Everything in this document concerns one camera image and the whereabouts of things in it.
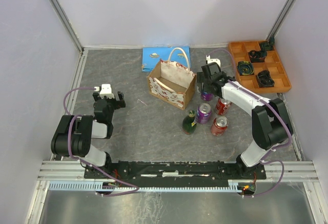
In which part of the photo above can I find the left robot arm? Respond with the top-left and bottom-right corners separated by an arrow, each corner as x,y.
51,91 -> 126,178

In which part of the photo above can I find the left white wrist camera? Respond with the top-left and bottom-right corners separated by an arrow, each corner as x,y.
99,84 -> 115,99

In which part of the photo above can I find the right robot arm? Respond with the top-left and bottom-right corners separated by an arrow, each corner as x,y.
197,63 -> 293,178

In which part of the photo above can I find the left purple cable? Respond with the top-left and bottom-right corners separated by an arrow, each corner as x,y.
63,86 -> 140,197

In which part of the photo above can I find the rolled black sock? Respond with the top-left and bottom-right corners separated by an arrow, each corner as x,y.
256,70 -> 275,88

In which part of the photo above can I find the dark sock in corner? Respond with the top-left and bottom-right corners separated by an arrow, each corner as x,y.
259,36 -> 275,51

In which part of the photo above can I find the orange compartment tray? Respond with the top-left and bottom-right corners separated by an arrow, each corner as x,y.
228,41 -> 292,94

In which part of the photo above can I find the purple cable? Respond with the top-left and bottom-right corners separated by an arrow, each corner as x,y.
63,86 -> 140,197
206,49 -> 294,198

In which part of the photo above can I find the green glass bottle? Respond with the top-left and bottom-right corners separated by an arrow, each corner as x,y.
182,110 -> 197,135

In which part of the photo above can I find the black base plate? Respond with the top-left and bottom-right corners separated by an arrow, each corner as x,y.
84,159 -> 267,184

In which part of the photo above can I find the purple fanta can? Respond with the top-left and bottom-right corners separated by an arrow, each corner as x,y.
196,103 -> 212,124
200,86 -> 214,101

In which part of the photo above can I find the blue cable duct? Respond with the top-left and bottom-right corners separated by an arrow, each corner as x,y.
48,179 -> 244,192

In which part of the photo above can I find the aluminium frame rail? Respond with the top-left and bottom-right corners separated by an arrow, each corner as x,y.
37,161 -> 319,182

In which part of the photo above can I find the rolled blue green sock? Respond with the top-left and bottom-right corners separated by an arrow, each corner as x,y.
237,61 -> 254,76

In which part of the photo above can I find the red cola can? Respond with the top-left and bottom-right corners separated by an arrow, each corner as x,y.
215,97 -> 232,116

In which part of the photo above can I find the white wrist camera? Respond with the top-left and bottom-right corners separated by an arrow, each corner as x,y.
206,55 -> 221,68
99,84 -> 115,99

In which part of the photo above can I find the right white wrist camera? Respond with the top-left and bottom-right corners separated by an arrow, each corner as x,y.
206,55 -> 221,68

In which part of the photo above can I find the rolled dark sock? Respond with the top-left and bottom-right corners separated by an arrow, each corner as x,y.
248,50 -> 268,63

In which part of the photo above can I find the blue patterned cloth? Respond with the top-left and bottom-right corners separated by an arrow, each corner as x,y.
141,46 -> 191,72

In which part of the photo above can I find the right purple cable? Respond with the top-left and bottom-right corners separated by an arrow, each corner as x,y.
206,49 -> 294,198

